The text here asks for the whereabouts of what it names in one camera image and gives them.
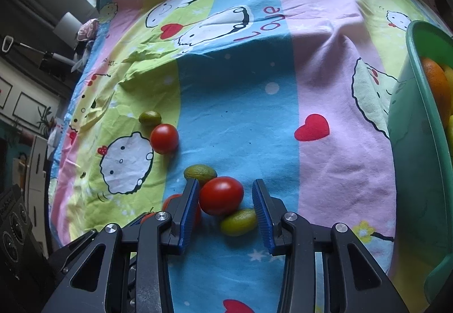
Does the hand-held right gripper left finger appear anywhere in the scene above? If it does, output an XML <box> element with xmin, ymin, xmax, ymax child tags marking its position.
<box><xmin>42</xmin><ymin>178</ymin><xmax>200</xmax><ymax>313</ymax></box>

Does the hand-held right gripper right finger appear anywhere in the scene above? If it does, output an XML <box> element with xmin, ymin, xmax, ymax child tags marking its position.
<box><xmin>252</xmin><ymin>179</ymin><xmax>407</xmax><ymax>313</ymax></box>

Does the green plastic basin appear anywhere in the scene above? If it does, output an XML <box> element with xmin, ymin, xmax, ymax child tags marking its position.
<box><xmin>387</xmin><ymin>20</ymin><xmax>453</xmax><ymax>305</ymax></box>

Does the green apple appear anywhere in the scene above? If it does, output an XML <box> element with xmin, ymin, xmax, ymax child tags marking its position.
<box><xmin>444</xmin><ymin>115</ymin><xmax>453</xmax><ymax>154</ymax></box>

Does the green olive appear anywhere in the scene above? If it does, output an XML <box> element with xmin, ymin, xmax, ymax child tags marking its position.
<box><xmin>139</xmin><ymin>111</ymin><xmax>162</xmax><ymax>127</ymax></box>
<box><xmin>184</xmin><ymin>164</ymin><xmax>217</xmax><ymax>181</ymax></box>
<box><xmin>220</xmin><ymin>209</ymin><xmax>258</xmax><ymax>237</ymax></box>

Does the white cabinet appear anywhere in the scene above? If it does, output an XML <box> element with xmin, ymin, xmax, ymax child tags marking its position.
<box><xmin>26</xmin><ymin>134</ymin><xmax>48</xmax><ymax>229</ymax></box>

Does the potted plant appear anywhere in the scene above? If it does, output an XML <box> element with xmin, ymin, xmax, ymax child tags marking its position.
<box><xmin>37</xmin><ymin>106</ymin><xmax>57</xmax><ymax>137</ymax></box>

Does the cartoon printed blanket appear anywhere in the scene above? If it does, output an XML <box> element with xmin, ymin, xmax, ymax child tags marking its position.
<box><xmin>48</xmin><ymin>0</ymin><xmax>453</xmax><ymax>313</ymax></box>

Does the pink crumpled cloth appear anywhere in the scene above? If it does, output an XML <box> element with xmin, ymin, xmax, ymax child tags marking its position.
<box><xmin>76</xmin><ymin>19</ymin><xmax>101</xmax><ymax>43</ymax></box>

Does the orange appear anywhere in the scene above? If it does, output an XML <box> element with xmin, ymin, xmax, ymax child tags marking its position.
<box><xmin>421</xmin><ymin>57</ymin><xmax>451</xmax><ymax>123</ymax></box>

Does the white cylinder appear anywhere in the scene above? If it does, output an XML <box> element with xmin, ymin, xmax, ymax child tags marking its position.
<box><xmin>53</xmin><ymin>12</ymin><xmax>82</xmax><ymax>39</ymax></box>

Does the yellow lemon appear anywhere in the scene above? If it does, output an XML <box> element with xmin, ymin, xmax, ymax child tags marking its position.
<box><xmin>441</xmin><ymin>65</ymin><xmax>453</xmax><ymax>94</ymax></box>

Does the white wall frame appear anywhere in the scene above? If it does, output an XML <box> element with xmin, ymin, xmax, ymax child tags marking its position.
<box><xmin>12</xmin><ymin>92</ymin><xmax>48</xmax><ymax>128</ymax></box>

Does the grey long-handled tool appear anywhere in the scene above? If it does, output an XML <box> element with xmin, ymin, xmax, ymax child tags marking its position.
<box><xmin>2</xmin><ymin>35</ymin><xmax>76</xmax><ymax>68</ymax></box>

